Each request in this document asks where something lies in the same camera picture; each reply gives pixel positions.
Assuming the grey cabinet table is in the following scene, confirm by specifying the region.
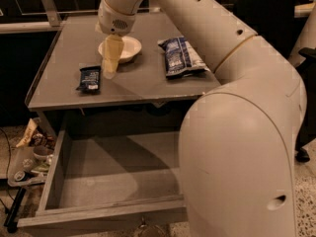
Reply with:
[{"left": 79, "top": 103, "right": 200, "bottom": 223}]
[{"left": 24, "top": 9, "right": 237, "bottom": 140}]

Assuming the blue white chip bag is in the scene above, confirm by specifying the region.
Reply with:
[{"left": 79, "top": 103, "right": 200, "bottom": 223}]
[{"left": 157, "top": 37, "right": 209, "bottom": 79}]

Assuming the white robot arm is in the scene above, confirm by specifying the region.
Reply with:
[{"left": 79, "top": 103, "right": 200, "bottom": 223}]
[{"left": 99, "top": 0, "right": 307, "bottom": 237}]

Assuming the clear bin of snacks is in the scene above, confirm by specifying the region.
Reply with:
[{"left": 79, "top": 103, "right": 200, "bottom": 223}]
[{"left": 8, "top": 118, "right": 55, "bottom": 187}]

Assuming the black stand leg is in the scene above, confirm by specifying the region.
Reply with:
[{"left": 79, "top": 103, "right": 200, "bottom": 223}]
[{"left": 4, "top": 187, "right": 26, "bottom": 233}]

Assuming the blue rxbar blueberry bar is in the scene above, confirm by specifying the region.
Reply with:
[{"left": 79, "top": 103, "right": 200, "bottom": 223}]
[{"left": 76, "top": 66, "right": 101, "bottom": 93}]

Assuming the black office chair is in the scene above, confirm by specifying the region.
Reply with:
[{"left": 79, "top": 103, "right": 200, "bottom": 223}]
[{"left": 233, "top": 0, "right": 316, "bottom": 163}]

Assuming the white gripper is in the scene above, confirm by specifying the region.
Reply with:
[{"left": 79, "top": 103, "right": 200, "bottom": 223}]
[{"left": 96, "top": 0, "right": 135, "bottom": 79}]

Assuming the metal drawer handle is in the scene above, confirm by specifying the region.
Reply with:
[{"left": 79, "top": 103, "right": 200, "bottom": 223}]
[{"left": 133, "top": 216, "right": 166, "bottom": 237}]

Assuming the open grey top drawer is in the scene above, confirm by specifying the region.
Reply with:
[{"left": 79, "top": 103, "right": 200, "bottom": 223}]
[{"left": 18, "top": 130, "right": 187, "bottom": 237}]

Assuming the white paper bowl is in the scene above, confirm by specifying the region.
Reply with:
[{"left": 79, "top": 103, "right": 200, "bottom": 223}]
[{"left": 98, "top": 37, "right": 142, "bottom": 63}]

